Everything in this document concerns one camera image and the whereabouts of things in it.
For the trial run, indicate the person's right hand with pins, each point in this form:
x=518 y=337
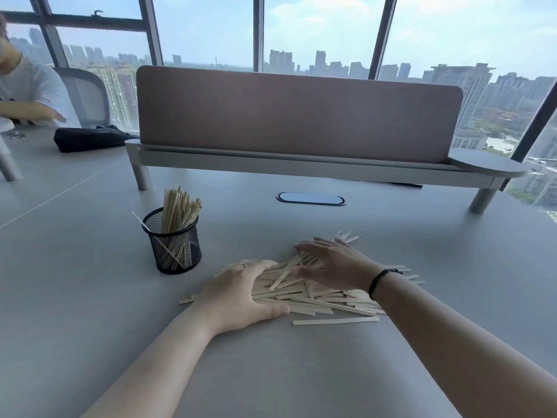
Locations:
x=343 y=267

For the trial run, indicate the person's left hand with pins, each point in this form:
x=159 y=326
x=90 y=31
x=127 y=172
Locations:
x=230 y=295

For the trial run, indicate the person's left thumb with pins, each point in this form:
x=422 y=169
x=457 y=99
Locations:
x=272 y=313

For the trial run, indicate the person's right thumb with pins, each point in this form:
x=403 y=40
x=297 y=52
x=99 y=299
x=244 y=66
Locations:
x=304 y=272

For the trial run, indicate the pile of wooden sticks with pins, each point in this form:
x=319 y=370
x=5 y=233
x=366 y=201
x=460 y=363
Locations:
x=322 y=300

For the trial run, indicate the person's left forearm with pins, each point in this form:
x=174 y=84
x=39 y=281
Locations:
x=161 y=370

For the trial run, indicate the person's right forearm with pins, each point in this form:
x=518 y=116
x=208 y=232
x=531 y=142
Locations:
x=457 y=343

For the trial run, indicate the grey desk shelf riser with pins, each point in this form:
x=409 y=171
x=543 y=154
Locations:
x=304 y=163

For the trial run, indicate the black mesh pen cup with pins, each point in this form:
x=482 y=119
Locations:
x=174 y=252

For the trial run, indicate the bunch of upright wooden sticks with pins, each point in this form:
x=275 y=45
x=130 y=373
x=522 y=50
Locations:
x=174 y=211

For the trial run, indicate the thin white stick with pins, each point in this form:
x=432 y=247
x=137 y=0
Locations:
x=140 y=220

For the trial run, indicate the black fabric bag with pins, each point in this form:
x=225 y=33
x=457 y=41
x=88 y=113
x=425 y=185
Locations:
x=89 y=138

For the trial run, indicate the grey mesh office chair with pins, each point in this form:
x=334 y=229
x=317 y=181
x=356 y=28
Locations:
x=89 y=97

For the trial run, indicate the grey shelf leg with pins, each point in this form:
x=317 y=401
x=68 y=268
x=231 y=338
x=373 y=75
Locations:
x=6 y=161

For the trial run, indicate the dark window frame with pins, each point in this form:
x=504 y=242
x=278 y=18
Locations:
x=150 y=30

